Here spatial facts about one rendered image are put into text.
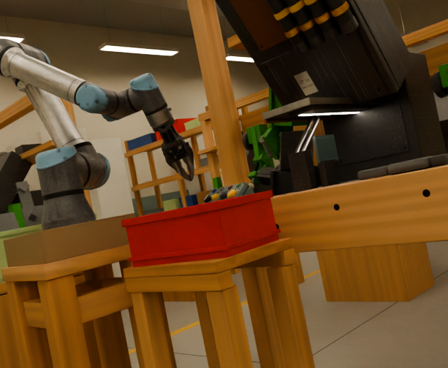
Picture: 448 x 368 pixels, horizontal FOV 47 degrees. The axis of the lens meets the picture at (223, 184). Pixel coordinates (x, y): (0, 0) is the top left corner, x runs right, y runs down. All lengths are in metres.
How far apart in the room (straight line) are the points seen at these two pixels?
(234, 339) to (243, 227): 0.24
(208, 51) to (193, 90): 9.16
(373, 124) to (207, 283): 0.79
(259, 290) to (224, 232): 1.22
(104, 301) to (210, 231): 0.45
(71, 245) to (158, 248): 0.28
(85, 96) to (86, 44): 8.76
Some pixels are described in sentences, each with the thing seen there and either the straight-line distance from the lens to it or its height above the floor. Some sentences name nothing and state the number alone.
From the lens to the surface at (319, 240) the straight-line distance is 1.28.
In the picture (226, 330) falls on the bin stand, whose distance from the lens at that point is 1.09.
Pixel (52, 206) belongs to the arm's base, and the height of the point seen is 0.99.
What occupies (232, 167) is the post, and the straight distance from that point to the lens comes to 2.27.
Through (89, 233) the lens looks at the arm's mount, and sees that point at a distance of 1.43.
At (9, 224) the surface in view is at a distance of 2.20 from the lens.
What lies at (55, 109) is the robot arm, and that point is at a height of 1.30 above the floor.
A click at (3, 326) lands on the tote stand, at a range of 1.91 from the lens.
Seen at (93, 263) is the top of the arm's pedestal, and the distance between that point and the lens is 1.40.
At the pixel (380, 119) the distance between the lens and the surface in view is 1.61.
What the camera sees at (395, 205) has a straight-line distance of 1.17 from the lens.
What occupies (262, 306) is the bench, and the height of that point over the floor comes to 0.43.
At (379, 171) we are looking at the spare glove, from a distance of 1.19.
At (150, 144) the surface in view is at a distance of 8.26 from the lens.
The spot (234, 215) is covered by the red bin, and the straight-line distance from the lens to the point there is 1.12.
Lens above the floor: 0.92
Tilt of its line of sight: 2 degrees up
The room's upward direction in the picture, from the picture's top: 11 degrees counter-clockwise
